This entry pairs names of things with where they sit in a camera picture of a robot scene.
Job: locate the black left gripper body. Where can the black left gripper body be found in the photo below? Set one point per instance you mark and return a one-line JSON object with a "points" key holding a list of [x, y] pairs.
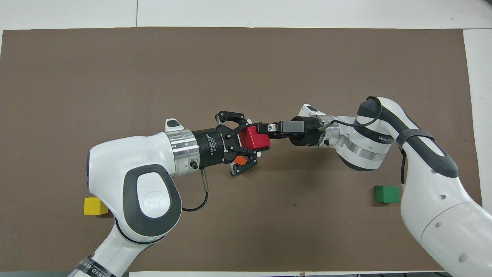
{"points": [[209, 148]]}

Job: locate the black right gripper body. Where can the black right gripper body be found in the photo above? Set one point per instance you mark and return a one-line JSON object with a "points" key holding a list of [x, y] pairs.
{"points": [[311, 137]]}

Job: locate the red wooden block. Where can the red wooden block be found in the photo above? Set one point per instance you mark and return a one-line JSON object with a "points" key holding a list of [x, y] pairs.
{"points": [[257, 138]]}

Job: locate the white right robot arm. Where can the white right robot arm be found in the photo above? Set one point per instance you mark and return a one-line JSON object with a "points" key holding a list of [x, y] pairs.
{"points": [[430, 184]]}

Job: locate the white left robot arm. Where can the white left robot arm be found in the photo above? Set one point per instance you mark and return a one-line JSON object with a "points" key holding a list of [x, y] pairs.
{"points": [[127, 192]]}

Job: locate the orange wooden block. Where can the orange wooden block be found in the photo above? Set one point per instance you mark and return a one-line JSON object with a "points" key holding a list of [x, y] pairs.
{"points": [[240, 159]]}

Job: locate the green wooden block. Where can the green wooden block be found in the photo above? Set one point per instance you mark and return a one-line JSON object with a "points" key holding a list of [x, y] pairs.
{"points": [[387, 194]]}

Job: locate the yellow wooden block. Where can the yellow wooden block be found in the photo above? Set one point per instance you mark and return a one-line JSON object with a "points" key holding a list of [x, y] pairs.
{"points": [[94, 206]]}

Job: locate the brown table mat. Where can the brown table mat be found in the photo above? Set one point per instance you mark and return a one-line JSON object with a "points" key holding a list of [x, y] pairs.
{"points": [[246, 69]]}

